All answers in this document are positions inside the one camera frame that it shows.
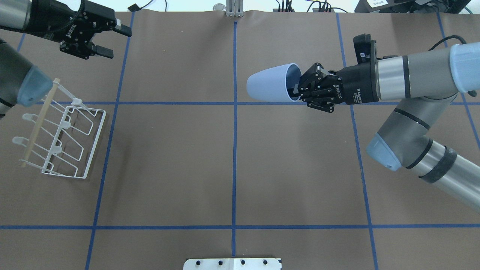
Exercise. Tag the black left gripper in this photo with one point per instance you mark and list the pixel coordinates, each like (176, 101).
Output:
(48, 19)

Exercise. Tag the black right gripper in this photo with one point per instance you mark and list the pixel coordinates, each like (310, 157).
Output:
(358, 85)

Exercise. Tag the light blue plastic cup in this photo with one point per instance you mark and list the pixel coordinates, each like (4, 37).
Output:
(274, 84)

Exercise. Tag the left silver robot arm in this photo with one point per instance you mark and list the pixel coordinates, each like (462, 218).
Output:
(24, 83)

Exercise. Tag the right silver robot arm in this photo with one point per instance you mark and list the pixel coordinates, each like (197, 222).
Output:
(425, 84)

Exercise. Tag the small black device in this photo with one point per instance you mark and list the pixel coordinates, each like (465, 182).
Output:
(134, 8)

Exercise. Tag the black usb hub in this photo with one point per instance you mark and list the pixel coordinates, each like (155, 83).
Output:
(323, 9)

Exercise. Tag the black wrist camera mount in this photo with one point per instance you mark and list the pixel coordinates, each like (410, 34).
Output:
(365, 49)

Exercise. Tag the aluminium frame post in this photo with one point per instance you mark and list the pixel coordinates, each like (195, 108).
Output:
(234, 8)

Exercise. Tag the white wire cup holder rack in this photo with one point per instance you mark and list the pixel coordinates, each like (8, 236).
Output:
(64, 137)

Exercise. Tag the white pedestal base plate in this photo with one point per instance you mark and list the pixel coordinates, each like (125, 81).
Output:
(233, 264)

